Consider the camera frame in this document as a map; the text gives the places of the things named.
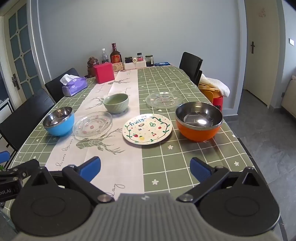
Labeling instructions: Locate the clear glass plate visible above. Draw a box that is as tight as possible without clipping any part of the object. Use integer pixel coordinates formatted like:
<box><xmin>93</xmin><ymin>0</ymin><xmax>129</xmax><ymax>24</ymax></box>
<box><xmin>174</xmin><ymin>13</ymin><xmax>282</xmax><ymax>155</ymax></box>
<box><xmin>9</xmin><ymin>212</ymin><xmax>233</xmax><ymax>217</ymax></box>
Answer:
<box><xmin>145</xmin><ymin>91</ymin><xmax>183</xmax><ymax>111</ymax></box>

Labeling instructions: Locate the orange steel bowl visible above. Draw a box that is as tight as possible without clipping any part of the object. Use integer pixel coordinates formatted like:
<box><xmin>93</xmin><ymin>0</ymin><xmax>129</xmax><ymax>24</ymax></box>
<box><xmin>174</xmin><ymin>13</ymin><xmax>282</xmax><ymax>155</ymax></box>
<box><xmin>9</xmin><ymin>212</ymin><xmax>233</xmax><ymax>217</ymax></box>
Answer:
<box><xmin>175</xmin><ymin>102</ymin><xmax>223</xmax><ymax>142</ymax></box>

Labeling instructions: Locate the brown figurine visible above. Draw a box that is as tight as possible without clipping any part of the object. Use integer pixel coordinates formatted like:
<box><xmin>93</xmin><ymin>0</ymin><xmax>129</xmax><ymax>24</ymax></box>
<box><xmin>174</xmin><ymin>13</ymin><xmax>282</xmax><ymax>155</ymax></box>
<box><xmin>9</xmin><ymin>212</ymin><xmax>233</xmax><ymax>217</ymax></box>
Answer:
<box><xmin>84</xmin><ymin>56</ymin><xmax>99</xmax><ymax>78</ymax></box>

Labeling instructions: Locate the white towel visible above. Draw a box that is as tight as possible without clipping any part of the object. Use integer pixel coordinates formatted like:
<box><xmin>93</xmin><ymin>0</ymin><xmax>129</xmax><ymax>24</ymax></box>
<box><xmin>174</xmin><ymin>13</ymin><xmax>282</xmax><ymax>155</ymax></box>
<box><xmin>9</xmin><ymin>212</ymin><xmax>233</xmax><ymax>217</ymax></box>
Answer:
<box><xmin>199</xmin><ymin>74</ymin><xmax>230</xmax><ymax>97</ymax></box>

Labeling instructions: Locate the purple tissue pack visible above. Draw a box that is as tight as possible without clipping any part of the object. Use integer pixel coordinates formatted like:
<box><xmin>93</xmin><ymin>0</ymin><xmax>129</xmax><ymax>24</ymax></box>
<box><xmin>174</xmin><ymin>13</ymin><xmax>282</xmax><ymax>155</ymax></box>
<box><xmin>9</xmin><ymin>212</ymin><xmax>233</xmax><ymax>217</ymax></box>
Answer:
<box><xmin>60</xmin><ymin>74</ymin><xmax>88</xmax><ymax>97</ymax></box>

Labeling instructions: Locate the green ceramic bowl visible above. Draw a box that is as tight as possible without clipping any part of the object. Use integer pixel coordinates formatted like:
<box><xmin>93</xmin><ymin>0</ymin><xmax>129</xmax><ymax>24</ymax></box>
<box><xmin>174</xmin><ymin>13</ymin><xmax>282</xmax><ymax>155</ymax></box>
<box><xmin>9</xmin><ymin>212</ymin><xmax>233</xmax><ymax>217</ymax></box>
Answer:
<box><xmin>103</xmin><ymin>93</ymin><xmax>129</xmax><ymax>114</ymax></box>

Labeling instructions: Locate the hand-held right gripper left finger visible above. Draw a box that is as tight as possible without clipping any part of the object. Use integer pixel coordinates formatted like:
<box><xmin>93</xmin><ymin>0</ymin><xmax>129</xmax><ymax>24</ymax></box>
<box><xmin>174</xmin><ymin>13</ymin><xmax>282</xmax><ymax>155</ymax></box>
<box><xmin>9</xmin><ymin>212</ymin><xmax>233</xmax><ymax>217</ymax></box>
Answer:
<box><xmin>24</xmin><ymin>156</ymin><xmax>115</xmax><ymax>204</ymax></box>

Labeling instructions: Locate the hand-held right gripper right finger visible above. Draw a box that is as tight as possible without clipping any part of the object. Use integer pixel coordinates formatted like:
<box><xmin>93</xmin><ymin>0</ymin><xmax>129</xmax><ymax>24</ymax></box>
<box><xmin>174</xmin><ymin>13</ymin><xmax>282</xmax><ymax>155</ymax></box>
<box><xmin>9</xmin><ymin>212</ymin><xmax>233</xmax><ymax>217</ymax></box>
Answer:
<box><xmin>176</xmin><ymin>157</ymin><xmax>265</xmax><ymax>203</ymax></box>

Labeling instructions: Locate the black chair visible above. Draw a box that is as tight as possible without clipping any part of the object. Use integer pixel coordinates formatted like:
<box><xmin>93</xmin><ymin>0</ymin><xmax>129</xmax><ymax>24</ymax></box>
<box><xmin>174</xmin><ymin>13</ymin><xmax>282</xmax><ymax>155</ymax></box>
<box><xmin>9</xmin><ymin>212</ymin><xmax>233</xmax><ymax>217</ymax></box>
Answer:
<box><xmin>0</xmin><ymin>88</ymin><xmax>56</xmax><ymax>169</ymax></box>
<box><xmin>179</xmin><ymin>52</ymin><xmax>203</xmax><ymax>86</ymax></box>
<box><xmin>45</xmin><ymin>68</ymin><xmax>80</xmax><ymax>103</ymax></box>

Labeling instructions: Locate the red box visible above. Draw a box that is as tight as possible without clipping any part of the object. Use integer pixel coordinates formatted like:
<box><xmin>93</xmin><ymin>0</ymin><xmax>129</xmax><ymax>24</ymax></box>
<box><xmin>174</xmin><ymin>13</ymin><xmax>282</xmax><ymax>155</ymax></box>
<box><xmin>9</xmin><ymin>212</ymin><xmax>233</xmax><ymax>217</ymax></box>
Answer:
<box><xmin>93</xmin><ymin>63</ymin><xmax>115</xmax><ymax>84</ymax></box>

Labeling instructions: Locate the pink deer-print table runner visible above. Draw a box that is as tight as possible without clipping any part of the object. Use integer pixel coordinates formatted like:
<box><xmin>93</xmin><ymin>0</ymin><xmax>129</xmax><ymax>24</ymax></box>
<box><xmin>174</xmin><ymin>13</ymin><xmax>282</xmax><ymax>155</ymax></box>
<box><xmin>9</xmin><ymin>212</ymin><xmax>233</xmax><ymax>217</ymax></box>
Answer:
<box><xmin>45</xmin><ymin>69</ymin><xmax>145</xmax><ymax>202</ymax></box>

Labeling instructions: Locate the cream sofa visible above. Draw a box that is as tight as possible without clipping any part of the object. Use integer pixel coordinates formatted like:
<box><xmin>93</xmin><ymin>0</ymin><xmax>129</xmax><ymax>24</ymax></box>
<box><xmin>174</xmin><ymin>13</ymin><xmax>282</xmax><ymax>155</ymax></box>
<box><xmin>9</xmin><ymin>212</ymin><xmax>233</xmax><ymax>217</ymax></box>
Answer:
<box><xmin>281</xmin><ymin>75</ymin><xmax>296</xmax><ymax>116</ymax></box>

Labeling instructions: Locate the clear water bottle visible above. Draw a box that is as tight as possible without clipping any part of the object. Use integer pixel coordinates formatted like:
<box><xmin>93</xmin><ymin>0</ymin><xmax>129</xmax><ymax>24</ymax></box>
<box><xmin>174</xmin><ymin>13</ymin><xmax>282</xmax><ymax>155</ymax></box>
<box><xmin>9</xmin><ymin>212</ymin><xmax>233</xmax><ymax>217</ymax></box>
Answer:
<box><xmin>101</xmin><ymin>48</ymin><xmax>110</xmax><ymax>64</ymax></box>

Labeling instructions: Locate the dark liquor bottle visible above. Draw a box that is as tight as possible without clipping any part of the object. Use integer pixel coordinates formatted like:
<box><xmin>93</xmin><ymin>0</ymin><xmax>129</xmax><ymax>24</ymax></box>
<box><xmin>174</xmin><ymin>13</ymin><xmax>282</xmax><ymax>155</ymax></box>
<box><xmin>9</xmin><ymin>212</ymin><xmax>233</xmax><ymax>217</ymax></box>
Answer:
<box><xmin>110</xmin><ymin>43</ymin><xmax>122</xmax><ymax>64</ymax></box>

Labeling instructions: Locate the small wooden box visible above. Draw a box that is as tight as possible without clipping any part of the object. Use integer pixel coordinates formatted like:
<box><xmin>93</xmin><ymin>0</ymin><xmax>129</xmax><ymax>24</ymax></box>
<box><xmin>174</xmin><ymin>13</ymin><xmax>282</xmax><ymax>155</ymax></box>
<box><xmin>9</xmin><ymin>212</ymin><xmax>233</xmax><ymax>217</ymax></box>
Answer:
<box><xmin>112</xmin><ymin>62</ymin><xmax>125</xmax><ymax>73</ymax></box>

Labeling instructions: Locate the flower-print glass plate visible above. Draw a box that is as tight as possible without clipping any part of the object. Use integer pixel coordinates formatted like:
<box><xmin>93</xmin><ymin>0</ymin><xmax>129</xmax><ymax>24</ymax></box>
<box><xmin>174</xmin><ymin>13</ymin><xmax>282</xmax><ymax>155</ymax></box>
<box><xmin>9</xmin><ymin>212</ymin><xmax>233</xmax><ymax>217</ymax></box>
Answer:
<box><xmin>72</xmin><ymin>111</ymin><xmax>113</xmax><ymax>140</ymax></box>

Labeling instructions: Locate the glass-paned white door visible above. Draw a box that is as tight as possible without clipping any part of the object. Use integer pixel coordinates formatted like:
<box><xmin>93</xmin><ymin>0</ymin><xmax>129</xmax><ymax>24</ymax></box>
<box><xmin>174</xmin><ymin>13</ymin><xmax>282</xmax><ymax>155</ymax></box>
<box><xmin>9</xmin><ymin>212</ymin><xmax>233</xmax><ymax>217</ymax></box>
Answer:
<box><xmin>0</xmin><ymin>0</ymin><xmax>50</xmax><ymax>121</ymax></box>

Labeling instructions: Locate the plain cream door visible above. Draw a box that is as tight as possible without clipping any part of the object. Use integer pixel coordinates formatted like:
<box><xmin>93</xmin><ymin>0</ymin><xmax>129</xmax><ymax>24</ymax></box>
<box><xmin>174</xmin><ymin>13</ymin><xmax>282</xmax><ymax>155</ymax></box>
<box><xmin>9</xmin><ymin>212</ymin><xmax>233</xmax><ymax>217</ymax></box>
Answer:
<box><xmin>245</xmin><ymin>0</ymin><xmax>284</xmax><ymax>108</ymax></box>

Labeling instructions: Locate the blue steel bowl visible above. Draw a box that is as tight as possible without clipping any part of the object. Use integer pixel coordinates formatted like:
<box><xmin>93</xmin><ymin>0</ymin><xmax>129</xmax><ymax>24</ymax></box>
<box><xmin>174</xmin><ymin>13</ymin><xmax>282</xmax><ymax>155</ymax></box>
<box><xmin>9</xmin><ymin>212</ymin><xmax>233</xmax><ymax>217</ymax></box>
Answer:
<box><xmin>42</xmin><ymin>107</ymin><xmax>75</xmax><ymax>137</ymax></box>

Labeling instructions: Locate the metal door handle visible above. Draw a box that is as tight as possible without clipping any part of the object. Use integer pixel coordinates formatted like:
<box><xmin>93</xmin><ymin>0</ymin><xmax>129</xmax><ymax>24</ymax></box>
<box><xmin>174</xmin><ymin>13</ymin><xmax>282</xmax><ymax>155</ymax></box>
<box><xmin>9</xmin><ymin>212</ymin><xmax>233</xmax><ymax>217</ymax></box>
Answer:
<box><xmin>12</xmin><ymin>74</ymin><xmax>21</xmax><ymax>90</ymax></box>

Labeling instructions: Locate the orange stool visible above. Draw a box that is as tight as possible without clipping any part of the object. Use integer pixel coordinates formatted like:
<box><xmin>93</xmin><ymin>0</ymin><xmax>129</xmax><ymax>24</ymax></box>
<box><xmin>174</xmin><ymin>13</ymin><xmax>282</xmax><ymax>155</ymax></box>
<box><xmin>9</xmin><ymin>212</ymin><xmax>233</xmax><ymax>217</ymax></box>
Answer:
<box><xmin>198</xmin><ymin>83</ymin><xmax>222</xmax><ymax>105</ymax></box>

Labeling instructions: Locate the white fruit-print plate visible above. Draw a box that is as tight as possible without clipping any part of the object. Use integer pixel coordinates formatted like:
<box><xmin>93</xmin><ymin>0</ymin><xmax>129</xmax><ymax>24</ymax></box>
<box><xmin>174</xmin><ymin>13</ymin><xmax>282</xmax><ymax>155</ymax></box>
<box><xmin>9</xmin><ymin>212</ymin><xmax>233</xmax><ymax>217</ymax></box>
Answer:
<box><xmin>122</xmin><ymin>114</ymin><xmax>173</xmax><ymax>145</ymax></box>

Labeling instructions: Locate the white cabinet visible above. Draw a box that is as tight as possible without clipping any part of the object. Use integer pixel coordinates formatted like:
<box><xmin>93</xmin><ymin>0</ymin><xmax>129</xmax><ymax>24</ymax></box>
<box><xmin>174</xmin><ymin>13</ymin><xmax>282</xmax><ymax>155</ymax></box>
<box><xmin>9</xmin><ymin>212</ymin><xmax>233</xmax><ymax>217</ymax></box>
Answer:
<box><xmin>0</xmin><ymin>97</ymin><xmax>13</xmax><ymax>123</ymax></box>

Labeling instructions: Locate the red stool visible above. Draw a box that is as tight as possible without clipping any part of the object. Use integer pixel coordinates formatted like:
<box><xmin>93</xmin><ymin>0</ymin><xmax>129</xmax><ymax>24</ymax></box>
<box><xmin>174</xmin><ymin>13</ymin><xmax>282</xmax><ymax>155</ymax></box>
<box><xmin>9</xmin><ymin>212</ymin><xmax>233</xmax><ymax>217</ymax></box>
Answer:
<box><xmin>212</xmin><ymin>96</ymin><xmax>223</xmax><ymax>112</ymax></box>

